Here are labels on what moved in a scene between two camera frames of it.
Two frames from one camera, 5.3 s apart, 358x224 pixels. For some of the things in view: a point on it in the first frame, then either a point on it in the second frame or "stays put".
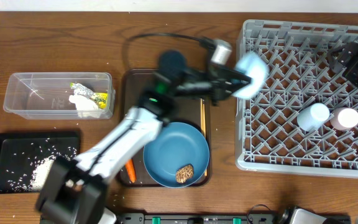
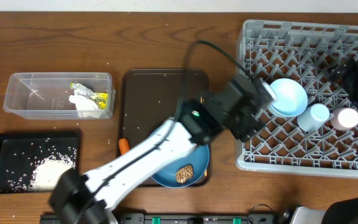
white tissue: x=85 y=107 stays put
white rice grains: x=32 y=167 stays put
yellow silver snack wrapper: x=100 y=99 stays put
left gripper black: x=215 y=83 to x=253 y=109
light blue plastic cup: x=312 y=117 stays put
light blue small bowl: x=253 y=65 to x=292 y=98
